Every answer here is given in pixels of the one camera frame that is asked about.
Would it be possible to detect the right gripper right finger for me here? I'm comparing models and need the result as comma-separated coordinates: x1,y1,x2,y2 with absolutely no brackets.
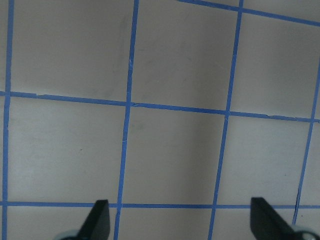
250,197,302,240

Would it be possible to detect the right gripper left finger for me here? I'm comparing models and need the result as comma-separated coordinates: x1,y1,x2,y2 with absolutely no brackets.
77,199,111,240

